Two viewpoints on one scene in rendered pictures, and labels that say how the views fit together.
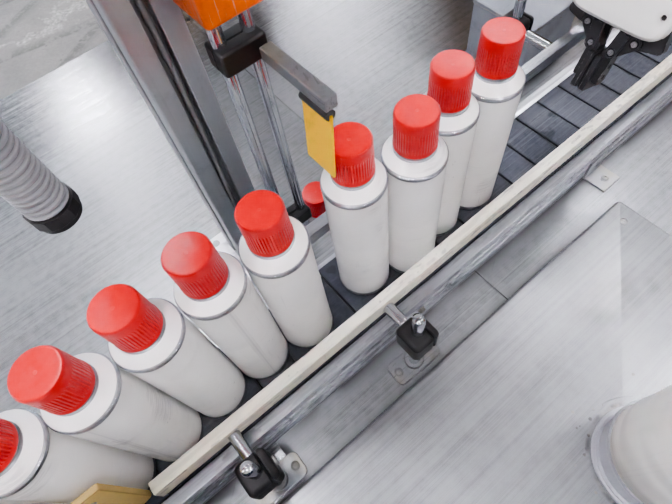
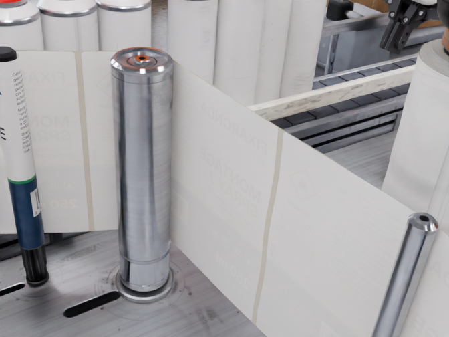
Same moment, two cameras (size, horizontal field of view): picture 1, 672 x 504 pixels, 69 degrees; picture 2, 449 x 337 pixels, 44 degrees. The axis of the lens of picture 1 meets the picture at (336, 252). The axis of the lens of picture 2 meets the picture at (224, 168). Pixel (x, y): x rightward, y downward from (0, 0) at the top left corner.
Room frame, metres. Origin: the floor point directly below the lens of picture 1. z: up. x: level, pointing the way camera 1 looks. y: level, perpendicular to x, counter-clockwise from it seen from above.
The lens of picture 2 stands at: (-0.34, 0.00, 1.20)
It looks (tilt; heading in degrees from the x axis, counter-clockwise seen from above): 33 degrees down; 353
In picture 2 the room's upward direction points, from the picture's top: 5 degrees clockwise
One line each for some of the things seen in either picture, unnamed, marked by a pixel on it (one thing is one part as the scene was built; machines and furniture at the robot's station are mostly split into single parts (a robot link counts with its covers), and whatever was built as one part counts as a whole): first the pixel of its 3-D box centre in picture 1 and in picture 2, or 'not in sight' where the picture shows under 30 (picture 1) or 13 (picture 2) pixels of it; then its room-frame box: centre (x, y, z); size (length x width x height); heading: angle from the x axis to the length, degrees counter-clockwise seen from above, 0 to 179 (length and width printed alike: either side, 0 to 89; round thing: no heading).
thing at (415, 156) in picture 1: (411, 196); (237, 41); (0.24, -0.07, 0.98); 0.05 x 0.05 x 0.20
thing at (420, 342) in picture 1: (417, 341); not in sight; (0.14, -0.06, 0.89); 0.03 x 0.03 x 0.12; 29
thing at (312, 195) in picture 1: (317, 199); not in sight; (0.36, 0.01, 0.85); 0.03 x 0.03 x 0.03
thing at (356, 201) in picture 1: (358, 219); (191, 43); (0.23, -0.02, 0.98); 0.05 x 0.05 x 0.20
